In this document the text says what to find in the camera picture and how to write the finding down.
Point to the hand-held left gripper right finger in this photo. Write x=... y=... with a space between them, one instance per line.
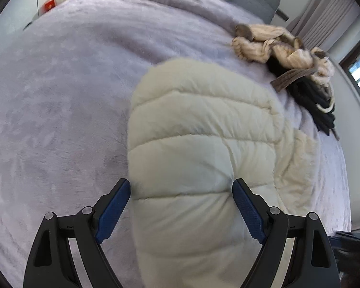
x=249 y=213

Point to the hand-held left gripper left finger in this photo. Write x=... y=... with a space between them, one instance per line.
x=114 y=213

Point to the white puffer jacket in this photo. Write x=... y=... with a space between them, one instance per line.
x=198 y=156

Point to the lavender fleece blanket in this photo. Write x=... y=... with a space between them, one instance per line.
x=63 y=111

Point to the black knit garment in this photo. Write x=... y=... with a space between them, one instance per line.
x=309 y=96

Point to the beige knit sweater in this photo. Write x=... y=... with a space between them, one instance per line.
x=288 y=55

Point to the grey curtain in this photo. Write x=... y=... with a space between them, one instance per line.
x=324 y=12

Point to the red box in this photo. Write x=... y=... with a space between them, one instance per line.
x=50 y=5

